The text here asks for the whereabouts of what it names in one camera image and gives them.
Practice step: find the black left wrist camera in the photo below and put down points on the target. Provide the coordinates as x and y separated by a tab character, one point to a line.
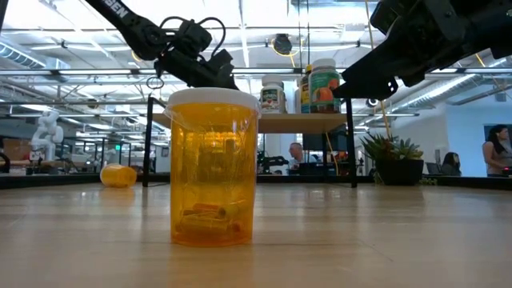
194	38

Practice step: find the white aspirin bottle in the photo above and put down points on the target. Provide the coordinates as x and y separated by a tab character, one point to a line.
273	98

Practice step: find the brown bottle yellow cap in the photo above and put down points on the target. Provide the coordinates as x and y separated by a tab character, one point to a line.
305	92

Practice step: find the wooden shelf black legs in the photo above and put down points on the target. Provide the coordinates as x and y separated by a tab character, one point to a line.
300	122

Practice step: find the multivitamin gummies bottle green label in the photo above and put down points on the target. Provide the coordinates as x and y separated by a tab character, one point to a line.
324	90

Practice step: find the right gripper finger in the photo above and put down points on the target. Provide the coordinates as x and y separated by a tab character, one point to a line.
372	80

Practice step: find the orange pill vial white cap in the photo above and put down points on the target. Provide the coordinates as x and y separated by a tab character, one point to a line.
212	172
118	176

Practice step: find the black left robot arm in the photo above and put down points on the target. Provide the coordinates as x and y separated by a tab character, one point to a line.
132	28

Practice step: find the brown cardboard box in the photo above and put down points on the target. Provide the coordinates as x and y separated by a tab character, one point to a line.
16	149

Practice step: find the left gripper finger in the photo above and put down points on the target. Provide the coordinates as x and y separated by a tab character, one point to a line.
222	76

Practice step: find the grey ventilation duct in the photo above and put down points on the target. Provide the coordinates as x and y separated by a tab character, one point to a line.
20	56
440	90

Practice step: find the succulent plant black pot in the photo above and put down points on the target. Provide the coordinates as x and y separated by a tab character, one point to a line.
400	172

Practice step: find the black table frame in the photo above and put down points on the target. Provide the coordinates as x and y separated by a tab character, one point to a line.
60	181

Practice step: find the black background robot arm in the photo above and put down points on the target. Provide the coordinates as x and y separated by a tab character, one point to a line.
274	162

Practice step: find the person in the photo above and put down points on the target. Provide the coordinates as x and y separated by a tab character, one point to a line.
451	164
298	154
496	152

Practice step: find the black round ceiling device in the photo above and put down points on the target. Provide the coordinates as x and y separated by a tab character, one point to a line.
282	44

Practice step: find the black monitor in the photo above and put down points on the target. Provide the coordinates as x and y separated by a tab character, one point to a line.
320	142

